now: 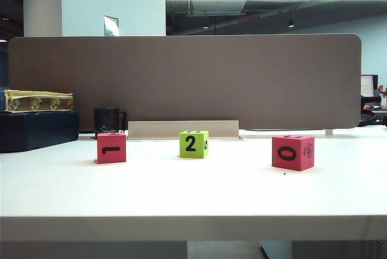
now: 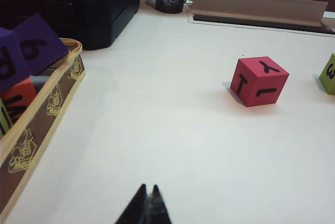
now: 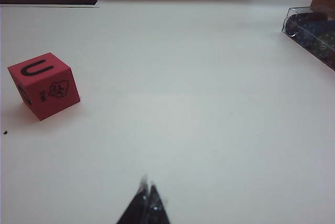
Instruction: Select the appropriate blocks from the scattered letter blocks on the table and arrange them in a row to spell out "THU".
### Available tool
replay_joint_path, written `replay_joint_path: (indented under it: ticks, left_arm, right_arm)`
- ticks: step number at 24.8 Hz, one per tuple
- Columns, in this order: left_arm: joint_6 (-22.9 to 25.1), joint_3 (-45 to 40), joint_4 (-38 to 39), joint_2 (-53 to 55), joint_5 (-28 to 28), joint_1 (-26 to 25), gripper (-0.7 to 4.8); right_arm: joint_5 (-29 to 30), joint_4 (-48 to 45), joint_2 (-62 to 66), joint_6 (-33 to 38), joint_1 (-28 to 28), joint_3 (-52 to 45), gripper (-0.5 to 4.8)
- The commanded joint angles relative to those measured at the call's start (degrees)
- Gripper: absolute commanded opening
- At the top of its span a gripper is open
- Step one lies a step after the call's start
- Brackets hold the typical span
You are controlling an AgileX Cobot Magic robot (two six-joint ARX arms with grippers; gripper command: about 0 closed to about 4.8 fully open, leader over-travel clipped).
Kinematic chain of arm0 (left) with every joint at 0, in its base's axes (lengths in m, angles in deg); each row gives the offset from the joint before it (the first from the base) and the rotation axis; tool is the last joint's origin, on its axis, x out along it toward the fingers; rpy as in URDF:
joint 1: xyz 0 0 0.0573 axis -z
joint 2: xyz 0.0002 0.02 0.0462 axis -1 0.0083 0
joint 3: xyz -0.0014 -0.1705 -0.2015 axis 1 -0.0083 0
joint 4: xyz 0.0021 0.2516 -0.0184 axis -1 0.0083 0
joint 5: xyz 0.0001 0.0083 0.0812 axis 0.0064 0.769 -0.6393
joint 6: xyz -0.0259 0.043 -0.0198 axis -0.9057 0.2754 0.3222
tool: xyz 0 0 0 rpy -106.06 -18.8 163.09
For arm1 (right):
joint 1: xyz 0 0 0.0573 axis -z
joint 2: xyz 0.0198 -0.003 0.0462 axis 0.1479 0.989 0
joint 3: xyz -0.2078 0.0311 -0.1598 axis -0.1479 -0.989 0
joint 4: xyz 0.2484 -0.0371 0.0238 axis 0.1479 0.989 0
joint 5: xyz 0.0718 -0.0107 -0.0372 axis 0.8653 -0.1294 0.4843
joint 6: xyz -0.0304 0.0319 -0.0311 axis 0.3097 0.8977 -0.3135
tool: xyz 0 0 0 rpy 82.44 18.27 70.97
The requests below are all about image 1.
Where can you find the brown fabric desk divider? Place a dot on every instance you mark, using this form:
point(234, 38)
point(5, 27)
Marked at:
point(193, 80)

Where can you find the green cube printed 2 H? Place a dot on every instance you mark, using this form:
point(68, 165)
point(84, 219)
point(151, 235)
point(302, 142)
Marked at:
point(190, 145)

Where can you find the black round object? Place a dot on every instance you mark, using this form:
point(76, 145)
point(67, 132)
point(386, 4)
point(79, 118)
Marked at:
point(367, 118)

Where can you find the red cube printed 1 T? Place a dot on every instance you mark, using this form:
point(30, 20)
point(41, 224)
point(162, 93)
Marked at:
point(112, 150)

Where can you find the dark blue plastic case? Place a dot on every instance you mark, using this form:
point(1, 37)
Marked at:
point(36, 132)

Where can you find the red ceiling LED light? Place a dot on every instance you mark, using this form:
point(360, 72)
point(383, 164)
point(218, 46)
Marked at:
point(249, 18)

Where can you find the computer monitor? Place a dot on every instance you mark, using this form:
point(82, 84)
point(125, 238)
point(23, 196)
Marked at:
point(367, 85)

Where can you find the grey perforated cabinet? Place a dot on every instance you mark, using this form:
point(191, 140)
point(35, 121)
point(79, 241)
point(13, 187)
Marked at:
point(338, 250)

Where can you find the red cube printed 0 U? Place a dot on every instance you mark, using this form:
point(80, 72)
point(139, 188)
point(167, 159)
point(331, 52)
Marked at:
point(287, 153)

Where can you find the white divider foot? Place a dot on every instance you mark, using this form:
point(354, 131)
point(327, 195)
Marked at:
point(329, 132)

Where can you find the black mug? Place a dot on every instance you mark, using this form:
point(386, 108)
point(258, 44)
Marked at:
point(106, 119)

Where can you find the yellow framed block box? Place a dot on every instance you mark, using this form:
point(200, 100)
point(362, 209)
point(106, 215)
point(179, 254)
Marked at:
point(36, 103)

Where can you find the white paper sign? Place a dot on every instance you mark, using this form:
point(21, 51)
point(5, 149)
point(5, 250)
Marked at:
point(111, 25)

